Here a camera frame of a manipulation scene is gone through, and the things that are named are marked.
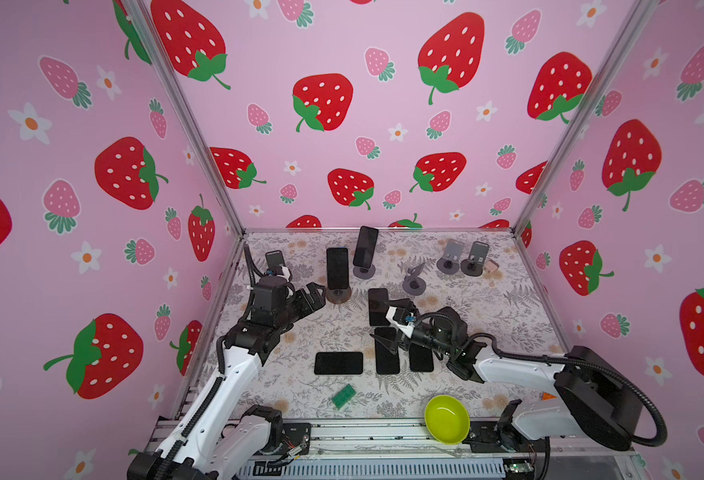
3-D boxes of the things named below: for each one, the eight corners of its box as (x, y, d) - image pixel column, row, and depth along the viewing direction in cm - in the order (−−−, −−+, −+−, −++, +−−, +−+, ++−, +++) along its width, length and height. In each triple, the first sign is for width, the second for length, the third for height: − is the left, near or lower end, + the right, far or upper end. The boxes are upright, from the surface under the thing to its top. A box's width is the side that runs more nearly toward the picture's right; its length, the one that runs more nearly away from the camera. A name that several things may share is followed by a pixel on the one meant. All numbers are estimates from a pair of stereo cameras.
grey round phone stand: (435, 270, 112) (440, 254, 105) (444, 253, 117) (449, 238, 110) (454, 277, 109) (460, 262, 102) (462, 260, 115) (468, 245, 108)
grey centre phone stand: (403, 295, 104) (405, 285, 99) (401, 272, 111) (402, 262, 106) (425, 295, 104) (428, 285, 99) (421, 272, 111) (424, 262, 106)
